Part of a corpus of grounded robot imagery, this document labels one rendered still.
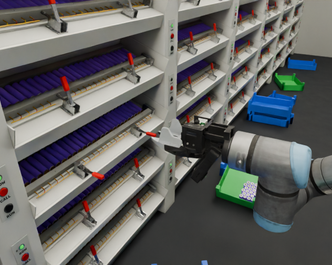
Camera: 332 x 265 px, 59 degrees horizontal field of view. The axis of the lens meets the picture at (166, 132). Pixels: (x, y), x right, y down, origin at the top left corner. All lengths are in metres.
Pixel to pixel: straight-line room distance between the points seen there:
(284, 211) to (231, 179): 0.89
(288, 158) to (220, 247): 0.74
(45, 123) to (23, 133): 0.06
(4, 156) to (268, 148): 0.53
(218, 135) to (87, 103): 0.35
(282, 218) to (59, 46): 0.62
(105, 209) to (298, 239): 0.83
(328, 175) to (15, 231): 0.71
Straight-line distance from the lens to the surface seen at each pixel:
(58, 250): 0.95
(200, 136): 0.69
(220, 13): 1.71
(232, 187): 1.56
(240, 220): 1.44
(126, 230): 1.22
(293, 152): 0.65
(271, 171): 0.66
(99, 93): 0.86
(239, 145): 0.66
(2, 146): 0.66
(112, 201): 1.06
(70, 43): 0.73
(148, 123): 1.10
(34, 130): 0.71
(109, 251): 1.17
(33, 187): 0.80
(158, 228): 1.36
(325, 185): 0.79
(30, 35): 0.68
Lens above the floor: 0.99
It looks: 28 degrees down
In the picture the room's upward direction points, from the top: straight up
